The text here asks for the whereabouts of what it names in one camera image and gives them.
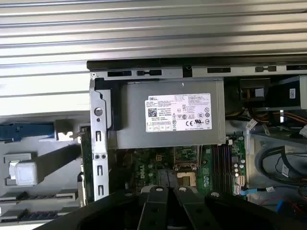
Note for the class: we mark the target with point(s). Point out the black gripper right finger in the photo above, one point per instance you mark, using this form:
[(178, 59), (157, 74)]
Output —
[(251, 213)]

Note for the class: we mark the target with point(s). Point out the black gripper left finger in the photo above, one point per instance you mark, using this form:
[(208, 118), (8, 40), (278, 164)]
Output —
[(96, 210)]

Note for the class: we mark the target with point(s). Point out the RAM stick black chips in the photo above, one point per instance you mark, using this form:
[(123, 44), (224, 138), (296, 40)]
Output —
[(36, 215)]

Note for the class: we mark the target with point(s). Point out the RAM slot black clips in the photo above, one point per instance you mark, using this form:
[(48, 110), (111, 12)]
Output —
[(228, 167), (218, 167)]

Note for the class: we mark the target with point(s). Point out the RAM slot white clips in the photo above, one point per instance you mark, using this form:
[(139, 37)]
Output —
[(224, 167), (214, 167)]

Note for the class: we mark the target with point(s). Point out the green motherboard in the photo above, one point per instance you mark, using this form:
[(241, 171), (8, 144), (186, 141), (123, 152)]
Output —
[(208, 167)]

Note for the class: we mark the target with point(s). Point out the CPU socket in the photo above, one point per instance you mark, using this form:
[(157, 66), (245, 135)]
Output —
[(185, 178)]

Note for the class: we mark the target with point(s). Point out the metal socket cover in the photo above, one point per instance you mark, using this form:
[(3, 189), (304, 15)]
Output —
[(198, 155)]

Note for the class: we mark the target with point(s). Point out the silver CPU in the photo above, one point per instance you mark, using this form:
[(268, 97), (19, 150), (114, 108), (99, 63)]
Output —
[(24, 173)]

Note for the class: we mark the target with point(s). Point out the grey parts rack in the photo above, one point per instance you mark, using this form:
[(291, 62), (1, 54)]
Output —
[(24, 147)]

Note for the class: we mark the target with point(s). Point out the grey Dell power supply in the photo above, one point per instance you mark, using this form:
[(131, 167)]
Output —
[(134, 119)]

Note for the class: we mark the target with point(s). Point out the blue disk carrier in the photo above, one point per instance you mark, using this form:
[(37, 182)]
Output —
[(26, 131)]

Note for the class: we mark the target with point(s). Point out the black PC case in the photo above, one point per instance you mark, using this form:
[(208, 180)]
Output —
[(168, 62)]

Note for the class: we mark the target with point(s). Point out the graphics card metal bracket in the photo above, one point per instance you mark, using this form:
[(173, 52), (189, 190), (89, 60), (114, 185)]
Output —
[(86, 148)]

